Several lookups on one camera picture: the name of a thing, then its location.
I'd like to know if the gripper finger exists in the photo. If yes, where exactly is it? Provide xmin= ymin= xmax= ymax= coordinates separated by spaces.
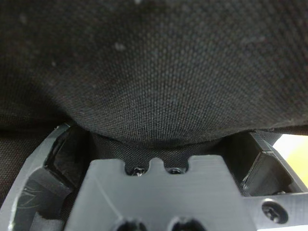
xmin=226 ymin=131 xmax=308 ymax=197
xmin=0 ymin=122 xmax=90 ymax=231

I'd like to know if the black polo shirt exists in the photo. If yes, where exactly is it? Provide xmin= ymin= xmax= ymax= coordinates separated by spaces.
xmin=0 ymin=0 xmax=308 ymax=215

